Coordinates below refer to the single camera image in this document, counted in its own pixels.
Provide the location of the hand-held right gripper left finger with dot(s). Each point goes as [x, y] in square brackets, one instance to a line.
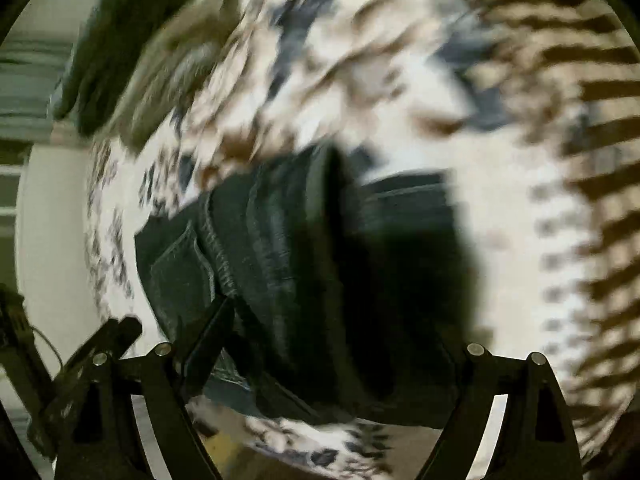
[212, 332]

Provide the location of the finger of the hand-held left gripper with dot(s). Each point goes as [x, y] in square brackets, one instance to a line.
[117, 335]

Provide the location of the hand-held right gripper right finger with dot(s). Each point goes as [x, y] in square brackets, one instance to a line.
[492, 375]

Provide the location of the dark blue jeans pants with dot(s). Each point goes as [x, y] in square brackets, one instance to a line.
[300, 260]

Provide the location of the beige folded pants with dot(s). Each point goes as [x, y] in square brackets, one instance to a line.
[165, 85]

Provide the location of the brown checkered sheet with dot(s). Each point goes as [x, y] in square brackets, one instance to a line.
[600, 90]

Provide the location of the floral bed sheet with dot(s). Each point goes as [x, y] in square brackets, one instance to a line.
[350, 60]

